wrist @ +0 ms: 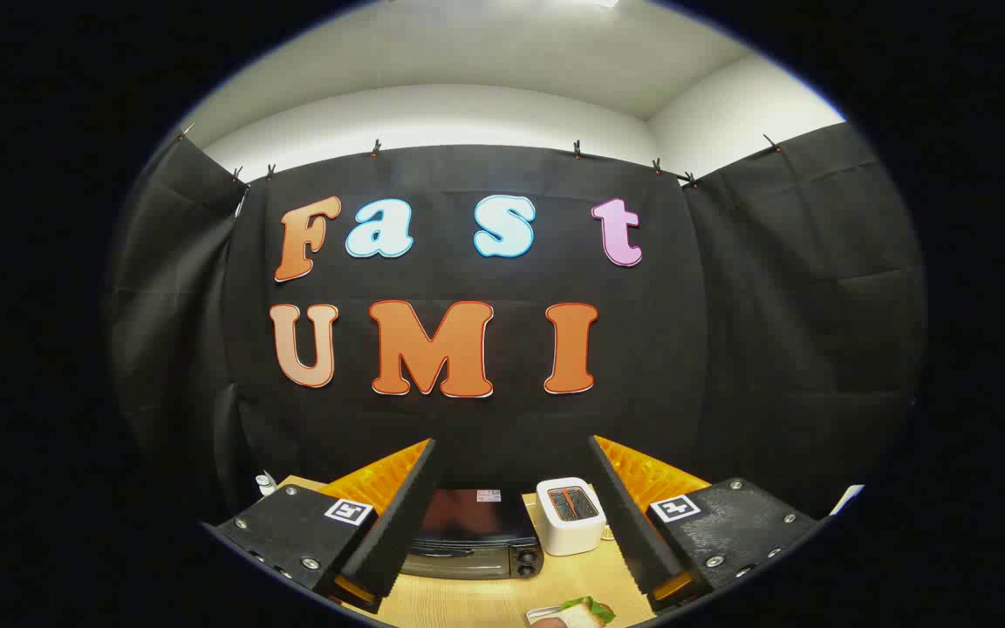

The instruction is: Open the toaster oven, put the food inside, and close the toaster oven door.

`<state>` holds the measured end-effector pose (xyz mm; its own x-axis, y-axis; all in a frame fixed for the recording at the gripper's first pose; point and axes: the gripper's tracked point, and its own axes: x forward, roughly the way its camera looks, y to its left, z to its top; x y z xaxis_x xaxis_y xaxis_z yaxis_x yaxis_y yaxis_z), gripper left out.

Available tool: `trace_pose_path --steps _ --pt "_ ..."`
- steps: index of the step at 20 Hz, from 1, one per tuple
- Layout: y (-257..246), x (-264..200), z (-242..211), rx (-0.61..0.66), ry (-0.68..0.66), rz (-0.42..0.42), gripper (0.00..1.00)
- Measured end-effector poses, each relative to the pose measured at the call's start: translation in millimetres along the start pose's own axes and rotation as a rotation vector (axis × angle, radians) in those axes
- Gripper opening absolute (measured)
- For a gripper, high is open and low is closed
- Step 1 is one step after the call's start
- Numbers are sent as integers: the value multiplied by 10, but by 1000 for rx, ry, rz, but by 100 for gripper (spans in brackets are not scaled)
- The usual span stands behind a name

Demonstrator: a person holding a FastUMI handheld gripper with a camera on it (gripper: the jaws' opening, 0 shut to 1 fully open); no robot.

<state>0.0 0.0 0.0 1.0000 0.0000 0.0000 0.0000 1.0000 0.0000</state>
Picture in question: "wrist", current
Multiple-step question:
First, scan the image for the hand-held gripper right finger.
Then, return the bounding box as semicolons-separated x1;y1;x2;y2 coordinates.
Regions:
588;434;822;611

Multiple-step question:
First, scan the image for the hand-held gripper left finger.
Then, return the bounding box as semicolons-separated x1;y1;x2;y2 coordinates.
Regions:
203;438;447;611

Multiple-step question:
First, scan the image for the black toaster oven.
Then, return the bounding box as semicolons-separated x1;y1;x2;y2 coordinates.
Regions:
401;488;545;582

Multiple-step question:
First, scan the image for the lettuce sandwich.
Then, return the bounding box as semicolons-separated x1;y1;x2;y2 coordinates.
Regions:
530;597;618;628

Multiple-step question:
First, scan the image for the white slot toaster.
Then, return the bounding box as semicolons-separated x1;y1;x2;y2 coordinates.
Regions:
536;477;609;557

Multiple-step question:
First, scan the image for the row of black cloth clips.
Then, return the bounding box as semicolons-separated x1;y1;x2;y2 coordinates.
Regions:
175;122;784;189

